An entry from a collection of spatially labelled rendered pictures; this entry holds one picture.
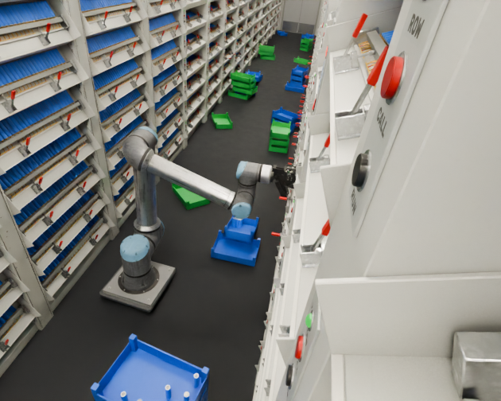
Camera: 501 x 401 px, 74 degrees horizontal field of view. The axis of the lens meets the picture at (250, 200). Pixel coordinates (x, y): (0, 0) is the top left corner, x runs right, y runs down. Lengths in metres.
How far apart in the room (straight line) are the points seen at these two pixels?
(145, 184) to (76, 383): 0.97
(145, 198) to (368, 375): 1.73
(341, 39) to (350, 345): 0.70
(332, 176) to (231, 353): 1.71
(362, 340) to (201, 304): 1.90
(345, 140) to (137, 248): 1.61
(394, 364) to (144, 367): 1.19
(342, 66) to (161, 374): 1.10
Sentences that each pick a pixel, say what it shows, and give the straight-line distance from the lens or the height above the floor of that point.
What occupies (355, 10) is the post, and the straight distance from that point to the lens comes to 0.80.
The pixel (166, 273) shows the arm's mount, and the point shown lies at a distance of 2.10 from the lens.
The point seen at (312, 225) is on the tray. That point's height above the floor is 1.31.
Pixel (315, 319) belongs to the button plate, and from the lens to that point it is 0.23.
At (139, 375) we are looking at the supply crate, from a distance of 1.32.
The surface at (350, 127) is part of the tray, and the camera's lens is 0.37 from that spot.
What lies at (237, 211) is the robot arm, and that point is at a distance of 1.57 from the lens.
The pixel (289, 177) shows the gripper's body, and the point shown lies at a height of 0.82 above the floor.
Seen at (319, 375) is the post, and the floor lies 1.48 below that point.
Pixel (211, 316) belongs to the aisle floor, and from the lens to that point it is 2.01.
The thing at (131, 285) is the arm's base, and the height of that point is 0.13.
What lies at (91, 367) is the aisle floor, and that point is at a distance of 1.94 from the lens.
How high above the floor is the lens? 1.65
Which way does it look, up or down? 36 degrees down
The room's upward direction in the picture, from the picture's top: 7 degrees clockwise
